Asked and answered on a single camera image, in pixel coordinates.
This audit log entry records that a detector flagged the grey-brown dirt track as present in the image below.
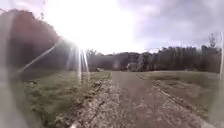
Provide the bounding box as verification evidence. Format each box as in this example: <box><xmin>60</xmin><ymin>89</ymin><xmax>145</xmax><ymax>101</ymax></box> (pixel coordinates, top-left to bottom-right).
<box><xmin>61</xmin><ymin>70</ymin><xmax>218</xmax><ymax>128</ymax></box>

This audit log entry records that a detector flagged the row of dark trees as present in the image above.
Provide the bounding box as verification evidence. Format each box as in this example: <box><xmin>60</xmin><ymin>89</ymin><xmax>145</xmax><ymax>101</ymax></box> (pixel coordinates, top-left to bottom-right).
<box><xmin>85</xmin><ymin>44</ymin><xmax>223</xmax><ymax>74</ymax></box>

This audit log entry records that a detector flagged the rough grass verge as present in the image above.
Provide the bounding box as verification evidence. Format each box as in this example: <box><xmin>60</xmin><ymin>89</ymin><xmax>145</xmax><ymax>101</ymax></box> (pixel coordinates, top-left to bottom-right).
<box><xmin>13</xmin><ymin>69</ymin><xmax>112</xmax><ymax>128</ymax></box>

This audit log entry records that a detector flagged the pale kerb line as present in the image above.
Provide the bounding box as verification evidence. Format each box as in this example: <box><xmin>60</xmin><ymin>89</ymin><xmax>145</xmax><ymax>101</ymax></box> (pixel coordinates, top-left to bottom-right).
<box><xmin>151</xmin><ymin>83</ymin><xmax>214</xmax><ymax>128</ymax></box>

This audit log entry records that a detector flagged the green grass sports field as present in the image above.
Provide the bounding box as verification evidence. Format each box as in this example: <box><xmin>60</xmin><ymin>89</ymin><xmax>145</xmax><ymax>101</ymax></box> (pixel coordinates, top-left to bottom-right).
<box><xmin>141</xmin><ymin>69</ymin><xmax>224</xmax><ymax>118</ymax></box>

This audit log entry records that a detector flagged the dark wooded bank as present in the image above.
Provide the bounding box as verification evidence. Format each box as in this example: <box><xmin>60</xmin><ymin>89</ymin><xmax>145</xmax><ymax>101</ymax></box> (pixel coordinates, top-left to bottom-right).
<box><xmin>0</xmin><ymin>9</ymin><xmax>84</xmax><ymax>81</ymax></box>

